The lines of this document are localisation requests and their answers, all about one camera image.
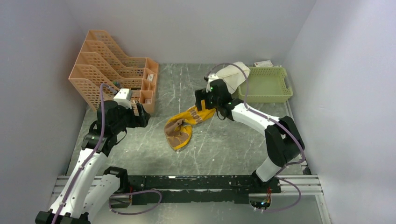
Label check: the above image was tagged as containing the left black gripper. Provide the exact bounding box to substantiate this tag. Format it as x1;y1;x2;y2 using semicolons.
112;103;150;134

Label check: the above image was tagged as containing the yellow brown bear towel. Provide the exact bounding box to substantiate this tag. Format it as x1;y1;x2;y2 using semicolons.
164;106;215;151

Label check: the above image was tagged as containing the orange plastic file organizer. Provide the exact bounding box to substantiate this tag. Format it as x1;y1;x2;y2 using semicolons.
69;30;159;113

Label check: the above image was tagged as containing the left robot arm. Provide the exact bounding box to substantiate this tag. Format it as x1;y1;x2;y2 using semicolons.
35;100;150;224

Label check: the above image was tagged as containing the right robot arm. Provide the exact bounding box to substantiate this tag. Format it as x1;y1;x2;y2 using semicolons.
195;79;305;193

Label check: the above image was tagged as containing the cream white towel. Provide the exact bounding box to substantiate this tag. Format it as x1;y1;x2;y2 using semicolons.
209;65;246;94

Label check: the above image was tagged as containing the green plastic basket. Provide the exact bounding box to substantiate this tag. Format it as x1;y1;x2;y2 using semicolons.
236;67;294;103

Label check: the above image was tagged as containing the white red card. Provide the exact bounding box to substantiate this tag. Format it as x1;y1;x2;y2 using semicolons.
254;60;274;68

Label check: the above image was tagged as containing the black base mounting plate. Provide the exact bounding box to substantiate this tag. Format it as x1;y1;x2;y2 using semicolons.
115;175;281;205

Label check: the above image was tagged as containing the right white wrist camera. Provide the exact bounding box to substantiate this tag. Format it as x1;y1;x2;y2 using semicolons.
204;73;219;92

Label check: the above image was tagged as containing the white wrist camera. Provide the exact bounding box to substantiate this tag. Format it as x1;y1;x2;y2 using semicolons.
204;73;219;92
113;88;133;109

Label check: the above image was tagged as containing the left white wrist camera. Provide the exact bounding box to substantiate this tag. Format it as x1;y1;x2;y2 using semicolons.
113;88;133;109

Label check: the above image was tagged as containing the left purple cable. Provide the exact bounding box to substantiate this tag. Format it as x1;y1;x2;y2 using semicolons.
51;83;163;224

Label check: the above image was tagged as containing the purple cable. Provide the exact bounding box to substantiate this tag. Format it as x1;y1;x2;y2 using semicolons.
51;83;163;224
205;63;307;213

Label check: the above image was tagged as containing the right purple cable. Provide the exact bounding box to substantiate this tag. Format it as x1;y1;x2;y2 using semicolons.
205;63;307;213

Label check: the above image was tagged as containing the aluminium rail frame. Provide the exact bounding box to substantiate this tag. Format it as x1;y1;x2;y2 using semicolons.
35;167;323;224

